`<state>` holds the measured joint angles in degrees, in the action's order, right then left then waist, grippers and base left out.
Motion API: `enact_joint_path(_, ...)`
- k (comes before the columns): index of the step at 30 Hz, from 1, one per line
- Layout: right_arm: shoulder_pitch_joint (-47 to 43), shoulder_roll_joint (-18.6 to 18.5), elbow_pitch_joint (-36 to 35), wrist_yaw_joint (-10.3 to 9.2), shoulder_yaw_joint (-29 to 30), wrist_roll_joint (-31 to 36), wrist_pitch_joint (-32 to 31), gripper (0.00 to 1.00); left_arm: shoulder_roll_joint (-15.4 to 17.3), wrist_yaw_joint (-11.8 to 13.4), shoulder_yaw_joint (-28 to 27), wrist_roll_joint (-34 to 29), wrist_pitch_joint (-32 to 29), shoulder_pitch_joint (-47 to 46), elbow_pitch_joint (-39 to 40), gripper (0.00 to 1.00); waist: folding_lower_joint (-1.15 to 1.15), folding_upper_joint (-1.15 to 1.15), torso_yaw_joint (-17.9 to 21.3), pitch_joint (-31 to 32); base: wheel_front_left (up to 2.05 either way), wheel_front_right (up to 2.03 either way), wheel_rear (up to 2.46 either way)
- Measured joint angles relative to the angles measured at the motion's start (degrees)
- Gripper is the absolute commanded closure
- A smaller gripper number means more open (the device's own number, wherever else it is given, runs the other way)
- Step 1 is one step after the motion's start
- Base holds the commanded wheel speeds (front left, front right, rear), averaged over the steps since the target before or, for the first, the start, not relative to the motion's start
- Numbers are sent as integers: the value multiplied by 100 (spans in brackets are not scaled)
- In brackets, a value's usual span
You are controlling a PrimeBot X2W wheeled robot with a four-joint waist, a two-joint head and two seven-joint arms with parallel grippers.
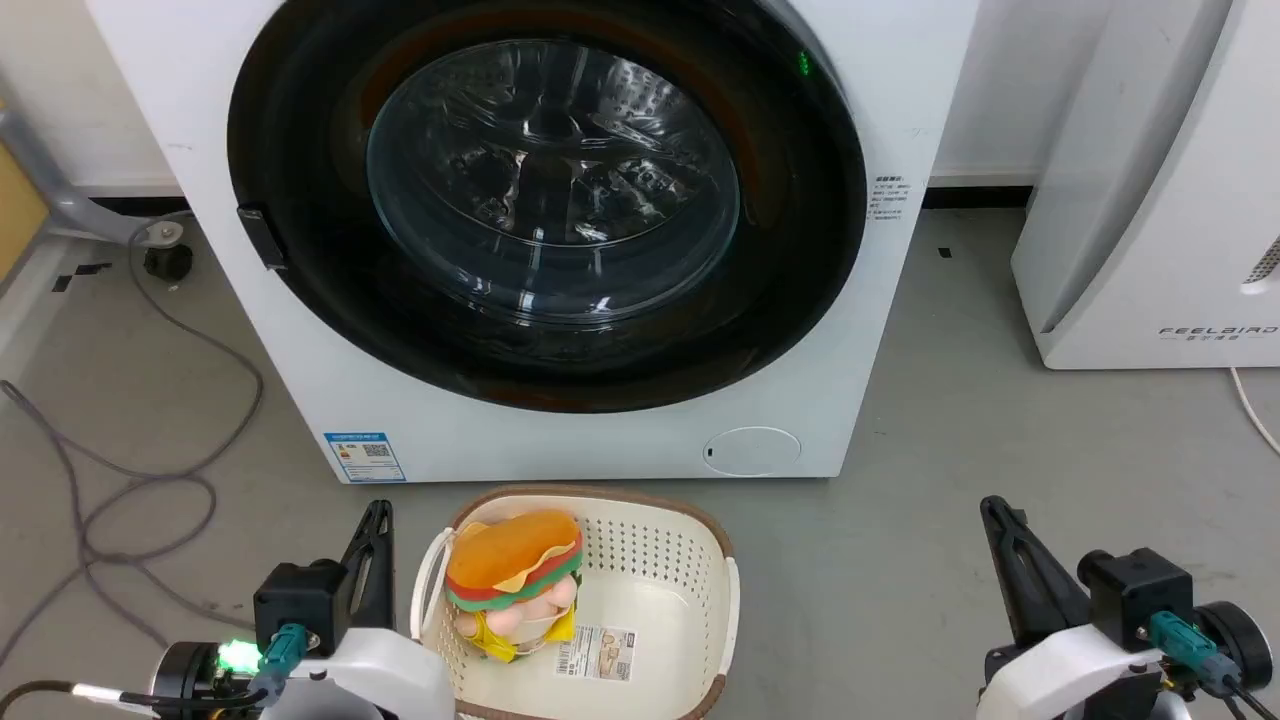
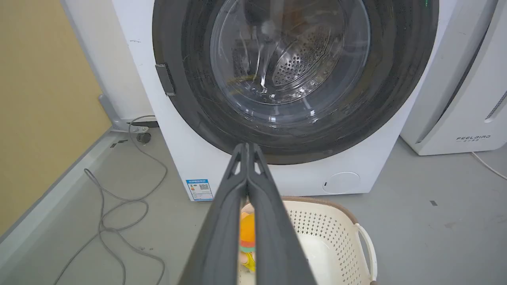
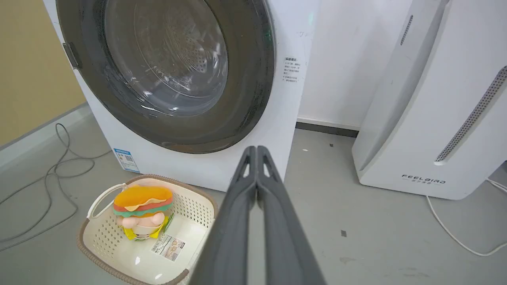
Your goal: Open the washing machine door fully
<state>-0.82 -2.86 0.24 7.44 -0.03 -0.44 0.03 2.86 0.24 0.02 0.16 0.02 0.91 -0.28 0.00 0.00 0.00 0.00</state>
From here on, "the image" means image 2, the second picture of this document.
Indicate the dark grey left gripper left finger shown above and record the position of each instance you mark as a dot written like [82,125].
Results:
[223,229]

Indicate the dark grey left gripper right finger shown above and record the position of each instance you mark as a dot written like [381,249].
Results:
[277,237]

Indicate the white front-load washing machine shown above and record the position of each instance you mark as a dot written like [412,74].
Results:
[190,158]

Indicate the round dark washing machine door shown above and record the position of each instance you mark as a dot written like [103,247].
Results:
[198,99]

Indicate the yellow orange plush toy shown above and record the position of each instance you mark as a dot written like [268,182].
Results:
[247,237]

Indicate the blue energy label sticker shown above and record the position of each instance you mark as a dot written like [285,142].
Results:
[199,189]

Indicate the white perforated laundry basket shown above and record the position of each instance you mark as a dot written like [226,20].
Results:
[332,237]

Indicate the grey wheeled metal stand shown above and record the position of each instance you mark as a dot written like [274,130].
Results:
[119,120]

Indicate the white Feelbird appliance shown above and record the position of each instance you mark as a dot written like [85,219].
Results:
[467,99]

